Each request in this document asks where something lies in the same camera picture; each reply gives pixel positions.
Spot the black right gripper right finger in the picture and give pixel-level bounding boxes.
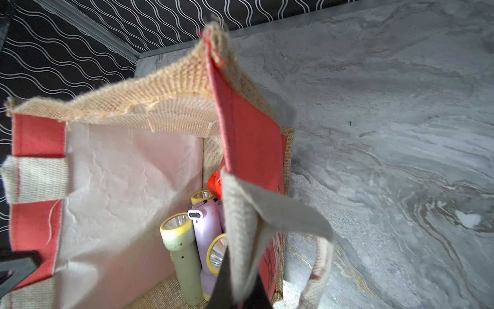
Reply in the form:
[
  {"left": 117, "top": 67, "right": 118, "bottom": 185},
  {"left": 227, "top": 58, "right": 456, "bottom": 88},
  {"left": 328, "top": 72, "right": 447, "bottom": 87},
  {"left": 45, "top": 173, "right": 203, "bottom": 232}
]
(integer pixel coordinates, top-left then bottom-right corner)
[{"left": 243, "top": 276, "right": 272, "bottom": 309}]

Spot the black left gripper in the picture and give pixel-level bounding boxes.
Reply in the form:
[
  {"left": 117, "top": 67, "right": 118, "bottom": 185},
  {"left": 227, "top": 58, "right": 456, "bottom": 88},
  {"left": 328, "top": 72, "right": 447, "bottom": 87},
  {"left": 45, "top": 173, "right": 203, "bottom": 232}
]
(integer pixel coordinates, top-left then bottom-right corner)
[{"left": 1, "top": 251, "right": 42, "bottom": 297}]

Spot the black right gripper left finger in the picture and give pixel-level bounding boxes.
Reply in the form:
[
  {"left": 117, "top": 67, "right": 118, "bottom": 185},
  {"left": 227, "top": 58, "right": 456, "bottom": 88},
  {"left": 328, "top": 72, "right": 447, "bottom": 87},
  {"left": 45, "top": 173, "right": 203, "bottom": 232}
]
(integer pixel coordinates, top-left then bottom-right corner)
[{"left": 207, "top": 249, "right": 234, "bottom": 309}]

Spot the light green flashlight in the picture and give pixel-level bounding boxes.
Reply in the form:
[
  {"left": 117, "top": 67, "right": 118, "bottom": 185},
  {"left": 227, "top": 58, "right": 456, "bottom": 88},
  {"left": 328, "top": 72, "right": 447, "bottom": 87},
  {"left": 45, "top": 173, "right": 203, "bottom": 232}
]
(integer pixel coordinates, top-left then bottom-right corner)
[
  {"left": 160, "top": 212, "right": 204, "bottom": 306},
  {"left": 190, "top": 190, "right": 215, "bottom": 205}
]

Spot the lavender flashlight yellow head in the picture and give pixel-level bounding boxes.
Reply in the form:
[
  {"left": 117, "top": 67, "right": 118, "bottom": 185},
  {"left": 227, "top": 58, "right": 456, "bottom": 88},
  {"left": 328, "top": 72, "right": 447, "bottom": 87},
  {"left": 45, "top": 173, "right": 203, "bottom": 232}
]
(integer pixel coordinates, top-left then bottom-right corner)
[{"left": 187, "top": 198, "right": 223, "bottom": 274}]

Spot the red flashlight front row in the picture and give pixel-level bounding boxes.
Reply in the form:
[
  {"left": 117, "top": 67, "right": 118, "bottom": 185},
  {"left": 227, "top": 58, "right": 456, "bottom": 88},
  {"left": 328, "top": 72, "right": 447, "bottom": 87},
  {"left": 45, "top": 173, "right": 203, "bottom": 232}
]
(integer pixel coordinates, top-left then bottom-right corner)
[{"left": 207, "top": 162, "right": 225, "bottom": 201}]

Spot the jute tote bag red trim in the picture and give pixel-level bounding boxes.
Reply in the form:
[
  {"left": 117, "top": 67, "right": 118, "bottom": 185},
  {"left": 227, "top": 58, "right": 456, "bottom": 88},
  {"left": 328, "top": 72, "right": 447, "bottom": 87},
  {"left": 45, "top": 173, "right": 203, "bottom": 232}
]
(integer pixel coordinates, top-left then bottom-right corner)
[{"left": 1, "top": 23, "right": 334, "bottom": 308}]

